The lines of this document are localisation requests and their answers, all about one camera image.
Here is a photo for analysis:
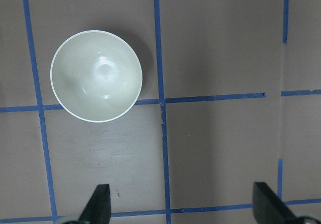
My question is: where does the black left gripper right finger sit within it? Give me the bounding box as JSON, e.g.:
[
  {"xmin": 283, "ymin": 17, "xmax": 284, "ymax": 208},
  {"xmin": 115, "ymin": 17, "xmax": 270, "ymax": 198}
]
[{"xmin": 252, "ymin": 182, "xmax": 304, "ymax": 224}]

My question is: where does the white ceramic bowl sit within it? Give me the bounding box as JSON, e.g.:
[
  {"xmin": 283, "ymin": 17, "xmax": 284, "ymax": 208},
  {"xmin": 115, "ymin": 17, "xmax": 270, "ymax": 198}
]
[{"xmin": 50, "ymin": 30, "xmax": 143, "ymax": 123}]

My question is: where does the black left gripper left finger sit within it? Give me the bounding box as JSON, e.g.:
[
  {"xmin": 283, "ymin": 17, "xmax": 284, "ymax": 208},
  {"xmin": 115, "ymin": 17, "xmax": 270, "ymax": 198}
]
[{"xmin": 78, "ymin": 184, "xmax": 111, "ymax": 224}]

